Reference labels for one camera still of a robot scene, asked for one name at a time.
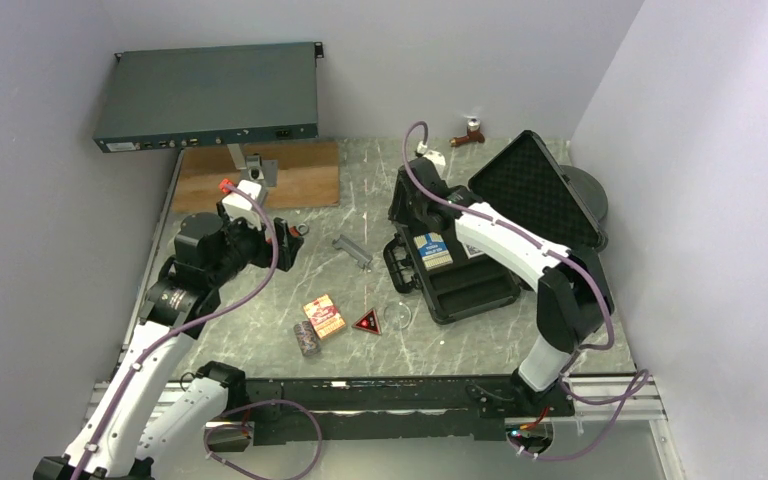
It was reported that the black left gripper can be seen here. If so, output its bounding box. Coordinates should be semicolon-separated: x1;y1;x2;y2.
207;200;303;287

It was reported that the black poker set case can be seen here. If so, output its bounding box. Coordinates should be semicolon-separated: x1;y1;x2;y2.
383;130;607;325

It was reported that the blue playing card deck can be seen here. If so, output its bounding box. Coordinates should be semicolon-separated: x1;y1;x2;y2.
463;243;484;259

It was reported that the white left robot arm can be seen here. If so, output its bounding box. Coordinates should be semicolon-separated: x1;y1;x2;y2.
33;212;306;479

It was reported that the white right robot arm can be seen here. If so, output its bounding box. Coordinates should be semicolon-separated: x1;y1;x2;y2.
383;157;615;415

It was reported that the blue texas holdem booklet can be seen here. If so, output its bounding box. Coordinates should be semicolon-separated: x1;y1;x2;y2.
413;232;453;271

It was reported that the grey metal stand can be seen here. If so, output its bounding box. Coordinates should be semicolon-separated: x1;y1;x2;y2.
227;144;278;188

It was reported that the brown bottle with cap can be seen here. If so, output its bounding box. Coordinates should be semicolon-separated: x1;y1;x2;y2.
449;117;486;148

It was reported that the brown wooden board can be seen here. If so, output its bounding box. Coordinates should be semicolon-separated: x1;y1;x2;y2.
171;141;340;214

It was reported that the clear round disc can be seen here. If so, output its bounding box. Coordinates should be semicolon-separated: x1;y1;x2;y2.
384;301;414;331

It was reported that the red triangular dealer button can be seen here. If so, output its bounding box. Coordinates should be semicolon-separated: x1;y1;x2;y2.
352;309;381;335

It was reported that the red playing card deck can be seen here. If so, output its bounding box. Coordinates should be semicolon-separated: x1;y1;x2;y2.
303;294;347;340

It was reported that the multicolour lying chip stack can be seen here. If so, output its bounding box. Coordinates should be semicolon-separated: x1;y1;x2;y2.
293;321;321;357

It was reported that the dark green rack server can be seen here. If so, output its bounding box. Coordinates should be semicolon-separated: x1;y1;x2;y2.
93;41;324;153

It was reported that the dark grey round disc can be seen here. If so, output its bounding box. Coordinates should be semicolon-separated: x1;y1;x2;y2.
561;165;609;222

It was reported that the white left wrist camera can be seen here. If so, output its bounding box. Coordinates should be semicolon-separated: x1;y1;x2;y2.
219;179;268;230

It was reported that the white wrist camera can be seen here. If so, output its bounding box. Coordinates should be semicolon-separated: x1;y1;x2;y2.
421;150;447;172
219;179;268;230

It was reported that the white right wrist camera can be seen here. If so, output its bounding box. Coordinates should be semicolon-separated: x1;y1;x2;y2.
421;150;447;172

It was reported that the grey plastic bracket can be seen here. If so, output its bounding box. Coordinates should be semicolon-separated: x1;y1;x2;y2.
332;234;373;271

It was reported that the red handled adjustable wrench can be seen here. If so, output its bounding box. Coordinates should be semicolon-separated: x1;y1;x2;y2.
291;224;309;237

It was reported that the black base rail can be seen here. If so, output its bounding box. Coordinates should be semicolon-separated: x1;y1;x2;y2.
220;374;575;446

